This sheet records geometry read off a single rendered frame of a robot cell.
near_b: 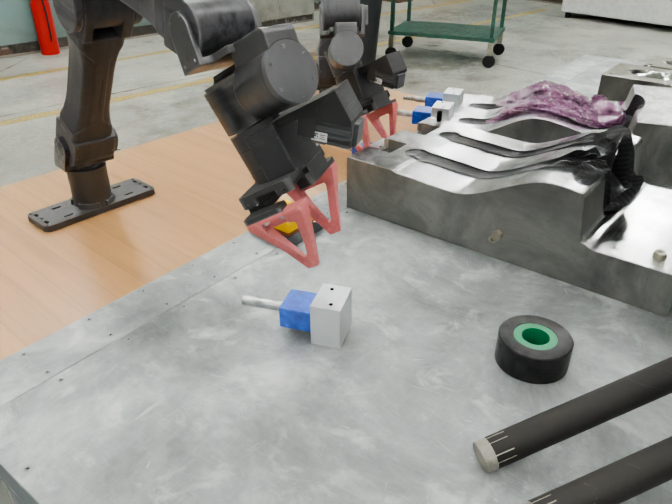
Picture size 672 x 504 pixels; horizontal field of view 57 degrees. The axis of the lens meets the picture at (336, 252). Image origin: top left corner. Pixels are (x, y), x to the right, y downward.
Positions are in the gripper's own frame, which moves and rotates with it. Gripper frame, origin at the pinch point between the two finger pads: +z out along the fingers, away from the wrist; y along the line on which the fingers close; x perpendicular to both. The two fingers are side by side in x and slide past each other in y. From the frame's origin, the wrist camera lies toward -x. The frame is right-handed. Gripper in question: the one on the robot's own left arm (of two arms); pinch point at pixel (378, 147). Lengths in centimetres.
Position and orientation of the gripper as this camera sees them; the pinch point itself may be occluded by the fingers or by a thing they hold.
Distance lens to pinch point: 116.5
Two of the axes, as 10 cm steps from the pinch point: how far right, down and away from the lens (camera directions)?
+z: 3.9, 9.1, 1.7
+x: -6.8, 1.5, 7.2
